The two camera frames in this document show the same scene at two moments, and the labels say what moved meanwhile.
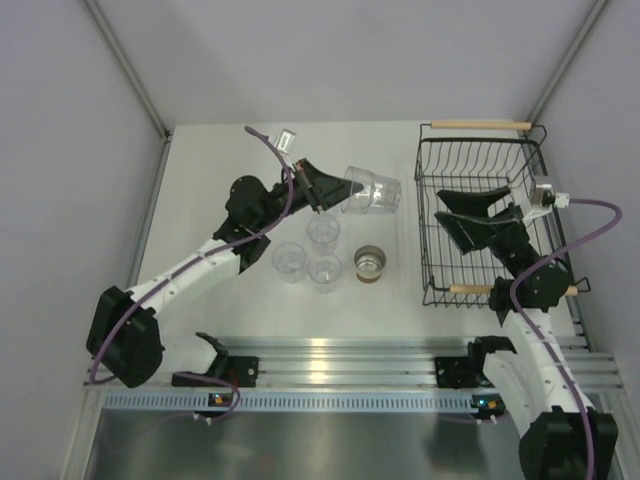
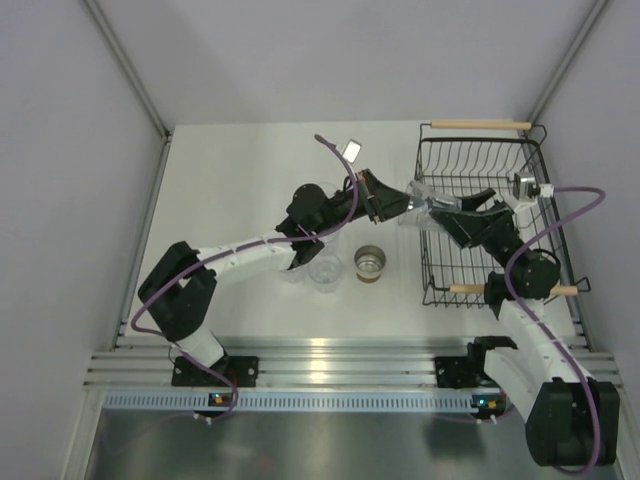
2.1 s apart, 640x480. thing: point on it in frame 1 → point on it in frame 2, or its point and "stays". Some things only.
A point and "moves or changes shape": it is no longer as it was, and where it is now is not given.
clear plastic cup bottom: (325, 270) stays
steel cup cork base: (369, 262) stays
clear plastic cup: (380, 195) moves or changes shape
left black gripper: (322, 191) → (385, 202)
